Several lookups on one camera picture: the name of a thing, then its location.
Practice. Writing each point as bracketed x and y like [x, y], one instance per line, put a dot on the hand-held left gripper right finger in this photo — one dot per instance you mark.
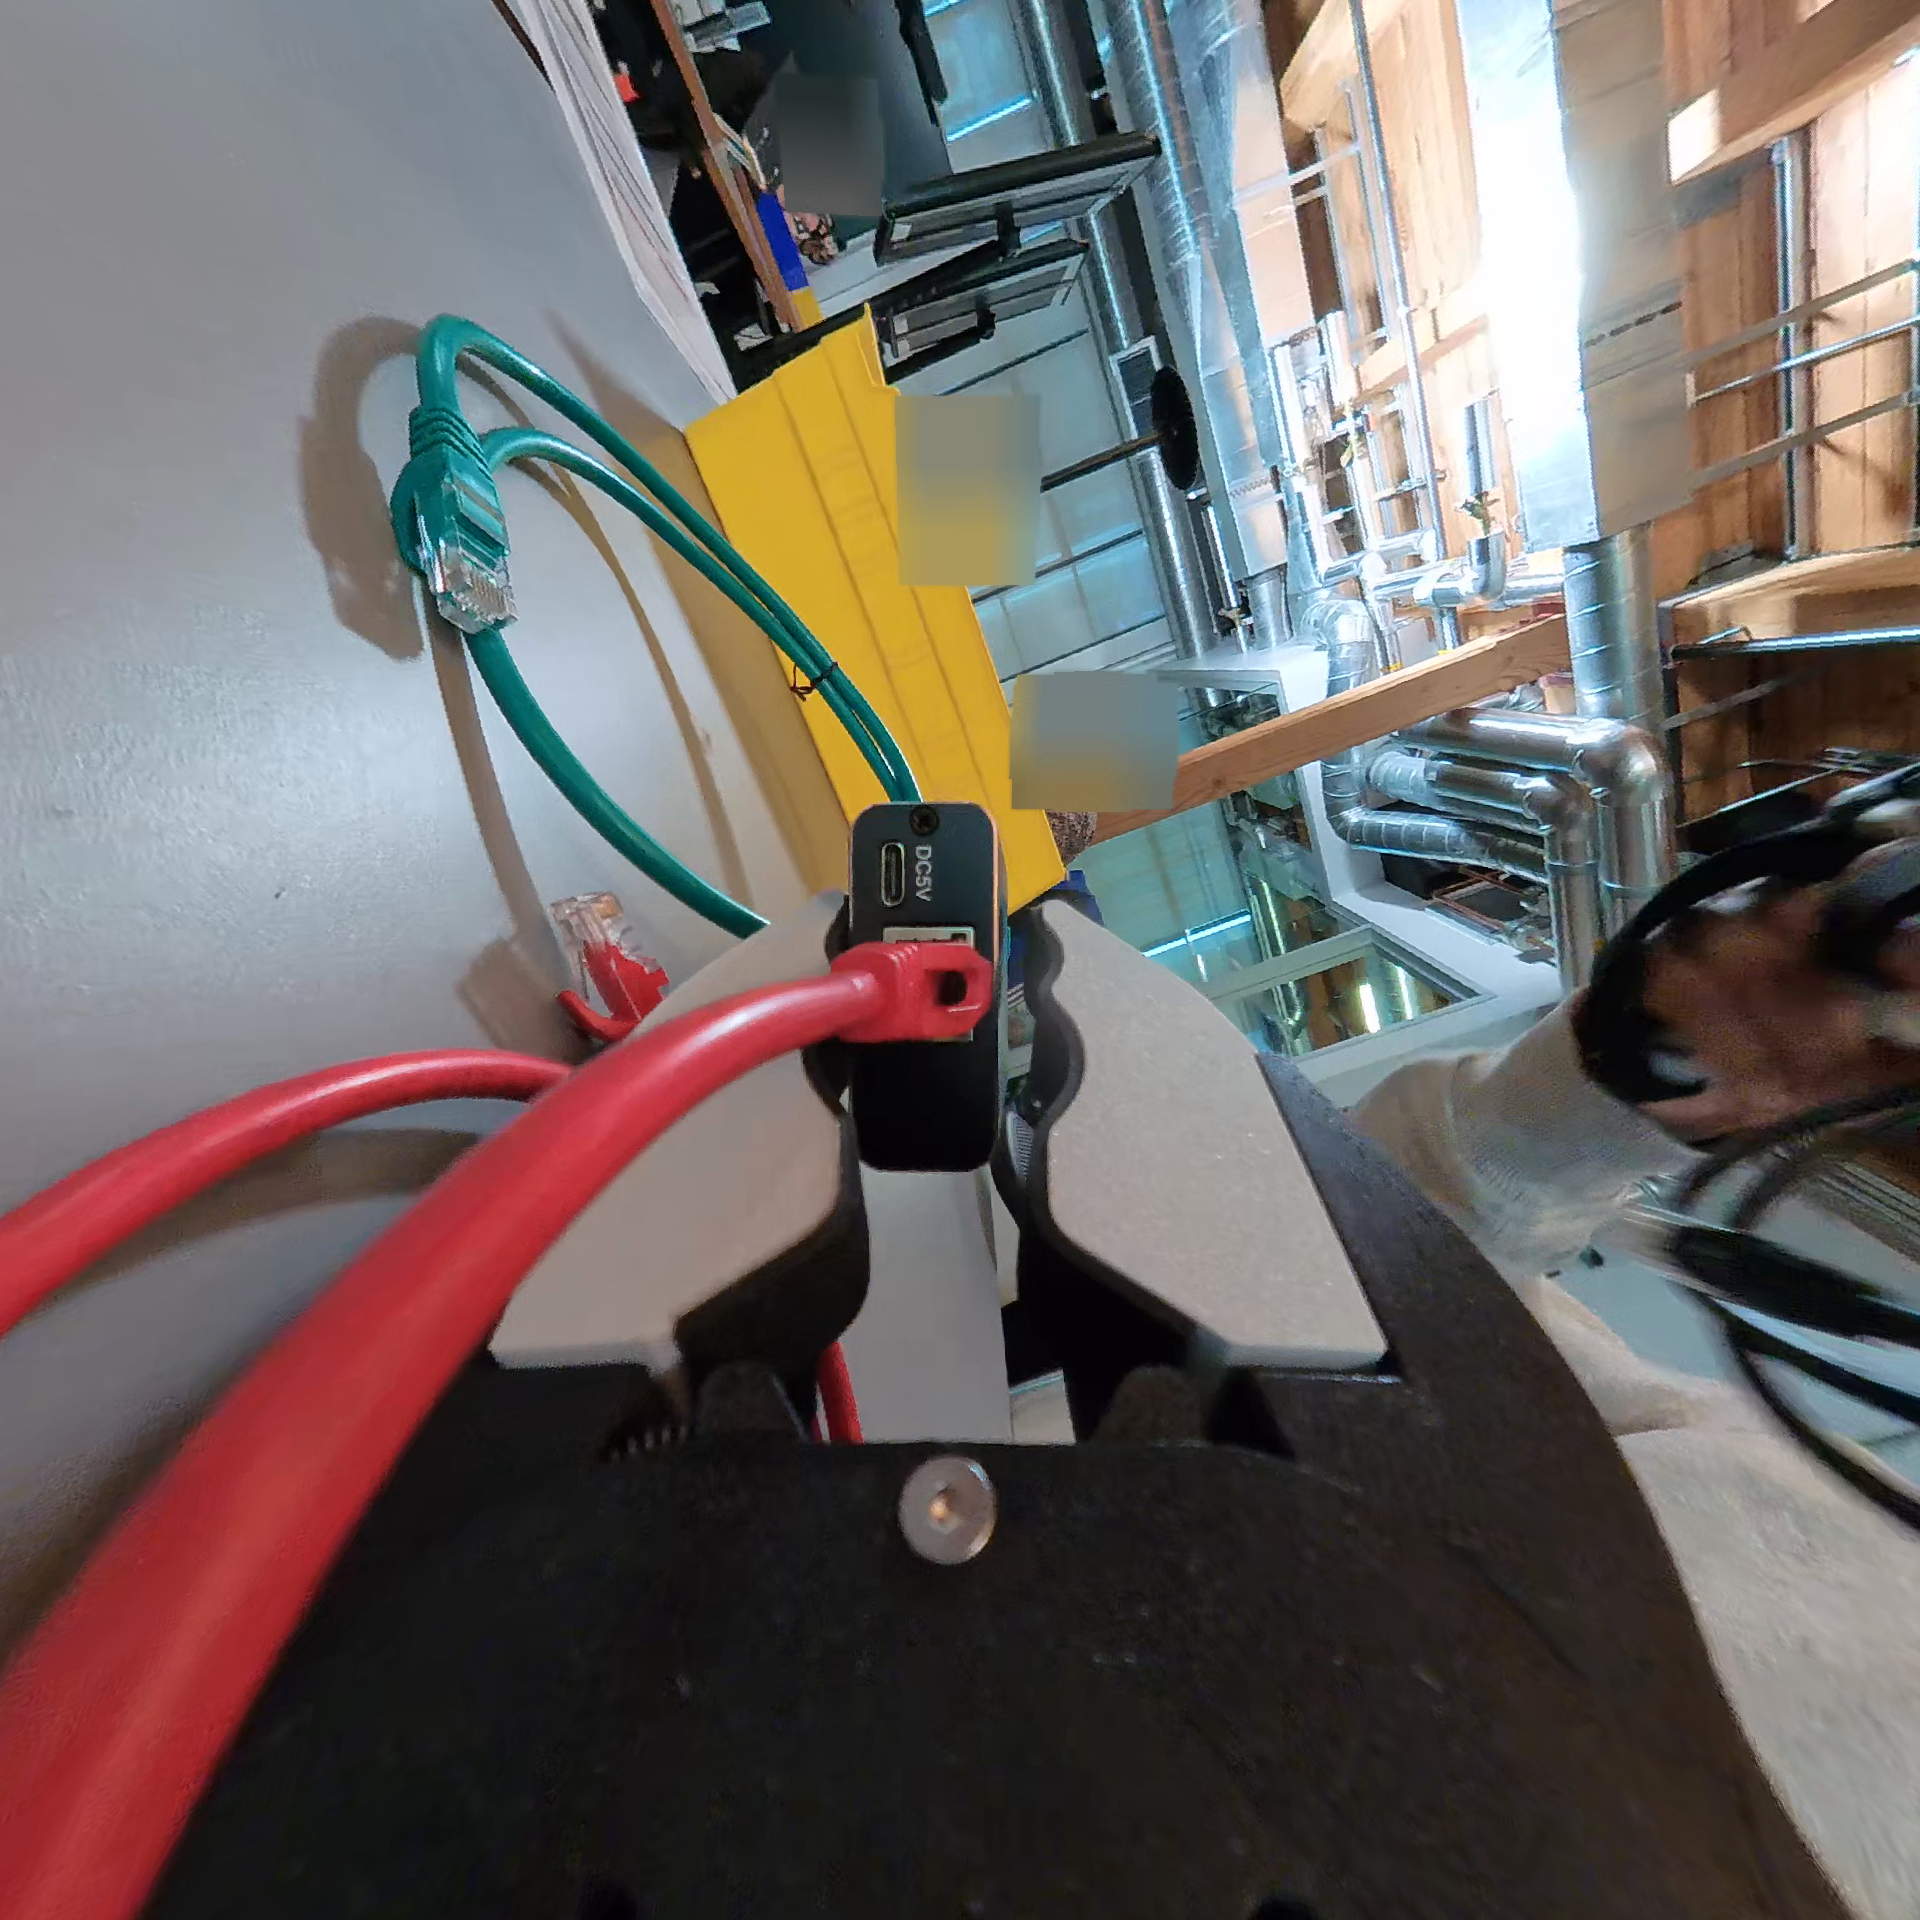
[1185, 1185]

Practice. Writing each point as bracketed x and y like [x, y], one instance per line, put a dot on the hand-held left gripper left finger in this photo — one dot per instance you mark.
[704, 1229]

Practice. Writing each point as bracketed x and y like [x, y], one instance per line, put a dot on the black port adapter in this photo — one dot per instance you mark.
[921, 1108]

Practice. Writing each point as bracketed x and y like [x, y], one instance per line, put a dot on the person's right forearm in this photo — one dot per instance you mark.
[1501, 1140]

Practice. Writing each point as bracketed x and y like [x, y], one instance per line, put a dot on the person's right hand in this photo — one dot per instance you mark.
[1724, 1020]

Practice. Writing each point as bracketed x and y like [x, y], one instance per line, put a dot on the silver insulated pipes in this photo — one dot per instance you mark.
[1575, 779]

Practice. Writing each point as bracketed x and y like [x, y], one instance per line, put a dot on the wooden beam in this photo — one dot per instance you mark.
[1382, 705]

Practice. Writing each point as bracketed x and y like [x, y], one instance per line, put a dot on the yellow plastic bin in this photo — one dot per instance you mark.
[840, 493]

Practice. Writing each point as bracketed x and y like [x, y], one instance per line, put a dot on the black disc on rod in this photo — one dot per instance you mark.
[1170, 428]

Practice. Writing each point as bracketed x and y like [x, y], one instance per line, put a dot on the person's grey sweater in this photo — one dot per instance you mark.
[1800, 1651]

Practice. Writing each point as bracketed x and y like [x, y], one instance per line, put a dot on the white printed paper sheet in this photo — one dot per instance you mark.
[615, 180]

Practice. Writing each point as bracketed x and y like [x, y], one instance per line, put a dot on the rectangular metal air duct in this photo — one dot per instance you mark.
[1634, 420]

